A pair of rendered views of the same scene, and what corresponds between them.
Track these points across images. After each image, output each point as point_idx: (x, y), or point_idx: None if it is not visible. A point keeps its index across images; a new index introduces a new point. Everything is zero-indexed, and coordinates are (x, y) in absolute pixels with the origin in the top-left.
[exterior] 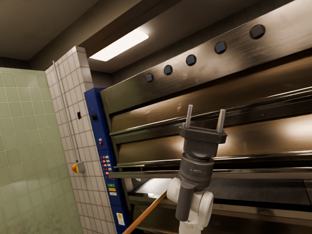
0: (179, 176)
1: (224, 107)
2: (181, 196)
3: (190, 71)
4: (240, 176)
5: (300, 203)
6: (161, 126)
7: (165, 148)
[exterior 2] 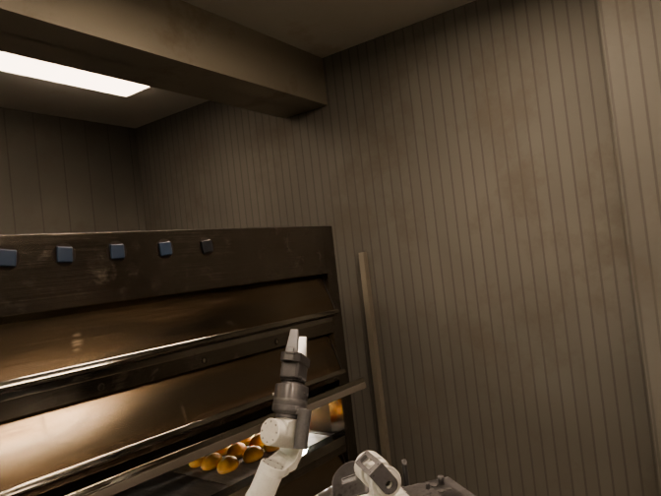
0: (290, 406)
1: (171, 345)
2: (307, 420)
3: (112, 272)
4: (207, 451)
5: (218, 489)
6: (21, 390)
7: (16, 452)
